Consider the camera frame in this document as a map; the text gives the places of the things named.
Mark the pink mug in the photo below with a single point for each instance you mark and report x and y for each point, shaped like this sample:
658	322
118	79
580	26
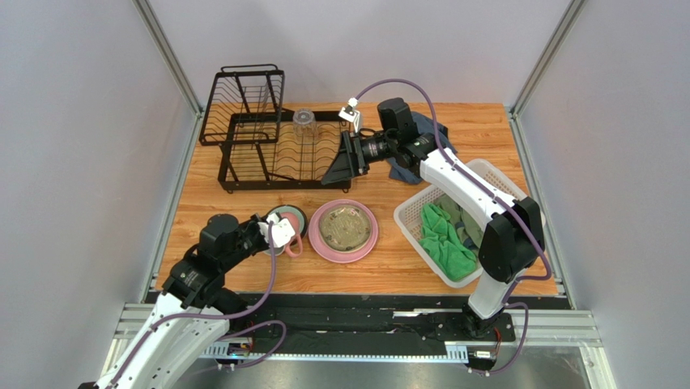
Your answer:
294	248

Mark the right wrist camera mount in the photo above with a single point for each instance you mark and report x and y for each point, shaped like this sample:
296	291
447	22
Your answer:
350	113

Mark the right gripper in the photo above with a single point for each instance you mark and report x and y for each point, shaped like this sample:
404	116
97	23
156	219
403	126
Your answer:
356	154

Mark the light green bowl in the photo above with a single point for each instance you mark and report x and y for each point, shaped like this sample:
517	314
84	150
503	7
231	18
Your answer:
286	208

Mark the clear glass plate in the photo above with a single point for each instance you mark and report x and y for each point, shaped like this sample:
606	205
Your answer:
345	229

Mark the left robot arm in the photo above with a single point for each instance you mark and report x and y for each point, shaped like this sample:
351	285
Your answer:
194	309

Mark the pink plate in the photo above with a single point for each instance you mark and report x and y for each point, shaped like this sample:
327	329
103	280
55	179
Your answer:
343	231

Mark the olive green shirt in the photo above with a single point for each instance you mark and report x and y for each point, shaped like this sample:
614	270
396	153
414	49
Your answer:
467	229

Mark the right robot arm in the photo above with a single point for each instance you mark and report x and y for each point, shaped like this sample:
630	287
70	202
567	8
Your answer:
512	228

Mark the beige brown bowl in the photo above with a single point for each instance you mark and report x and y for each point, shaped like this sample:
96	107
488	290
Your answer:
304	223

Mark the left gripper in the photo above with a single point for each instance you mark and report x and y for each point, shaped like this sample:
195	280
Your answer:
253	224

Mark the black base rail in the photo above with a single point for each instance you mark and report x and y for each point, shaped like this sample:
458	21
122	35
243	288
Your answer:
534	330

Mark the white plastic basket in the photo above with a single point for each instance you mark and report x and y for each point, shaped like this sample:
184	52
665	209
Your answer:
408	217

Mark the clear glass cup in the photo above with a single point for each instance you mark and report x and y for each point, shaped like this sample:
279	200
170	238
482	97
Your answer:
304	125

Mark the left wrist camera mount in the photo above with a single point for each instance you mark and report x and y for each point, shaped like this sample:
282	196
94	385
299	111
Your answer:
281	231

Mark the bright green towel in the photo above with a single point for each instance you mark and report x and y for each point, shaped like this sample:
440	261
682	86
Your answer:
440	241

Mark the black wire dish rack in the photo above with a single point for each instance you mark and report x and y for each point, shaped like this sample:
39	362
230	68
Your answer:
260	150

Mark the cream patterned plate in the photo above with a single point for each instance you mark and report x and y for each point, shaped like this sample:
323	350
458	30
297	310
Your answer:
345	249

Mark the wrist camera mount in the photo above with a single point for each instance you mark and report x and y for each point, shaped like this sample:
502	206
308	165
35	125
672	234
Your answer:
350	113
281	231

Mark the folded blue cloth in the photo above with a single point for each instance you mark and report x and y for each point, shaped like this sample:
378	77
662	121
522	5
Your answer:
424	126

